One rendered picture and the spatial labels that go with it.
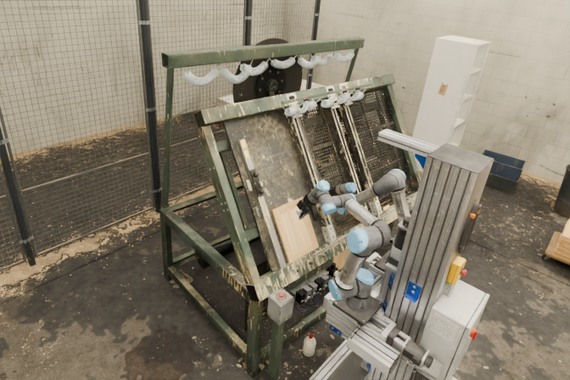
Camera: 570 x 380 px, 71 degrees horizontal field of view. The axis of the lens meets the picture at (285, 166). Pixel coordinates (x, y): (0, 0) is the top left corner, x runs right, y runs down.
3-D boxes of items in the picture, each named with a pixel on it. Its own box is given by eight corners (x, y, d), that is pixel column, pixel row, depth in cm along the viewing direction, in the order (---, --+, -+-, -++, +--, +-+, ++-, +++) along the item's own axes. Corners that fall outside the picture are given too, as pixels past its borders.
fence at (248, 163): (277, 269, 282) (281, 269, 279) (236, 142, 280) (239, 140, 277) (282, 266, 285) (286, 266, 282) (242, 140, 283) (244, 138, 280)
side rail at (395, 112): (410, 192, 405) (420, 191, 396) (378, 89, 402) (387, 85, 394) (415, 190, 410) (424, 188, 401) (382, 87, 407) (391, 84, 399)
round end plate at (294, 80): (235, 137, 342) (237, 41, 306) (231, 135, 345) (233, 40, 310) (301, 120, 392) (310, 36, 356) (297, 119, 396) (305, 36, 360)
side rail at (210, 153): (245, 284, 271) (254, 285, 263) (194, 130, 268) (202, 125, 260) (252, 280, 275) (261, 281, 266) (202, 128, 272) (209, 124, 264)
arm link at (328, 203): (343, 206, 229) (336, 190, 235) (326, 209, 225) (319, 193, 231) (338, 213, 235) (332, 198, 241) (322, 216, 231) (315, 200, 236)
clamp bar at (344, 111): (371, 216, 352) (393, 214, 333) (330, 88, 349) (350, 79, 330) (377, 212, 358) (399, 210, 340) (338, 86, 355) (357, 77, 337)
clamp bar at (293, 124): (323, 243, 313) (346, 242, 294) (277, 98, 310) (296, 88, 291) (332, 237, 319) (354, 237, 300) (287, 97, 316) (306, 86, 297)
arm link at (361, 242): (355, 299, 228) (387, 237, 194) (333, 305, 223) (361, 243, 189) (346, 282, 237) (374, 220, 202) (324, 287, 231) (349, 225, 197)
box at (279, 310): (278, 326, 253) (281, 306, 245) (266, 315, 261) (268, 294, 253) (292, 317, 261) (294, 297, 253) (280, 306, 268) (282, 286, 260)
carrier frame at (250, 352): (252, 378, 301) (257, 297, 264) (164, 276, 388) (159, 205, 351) (408, 260, 440) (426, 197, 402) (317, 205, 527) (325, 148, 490)
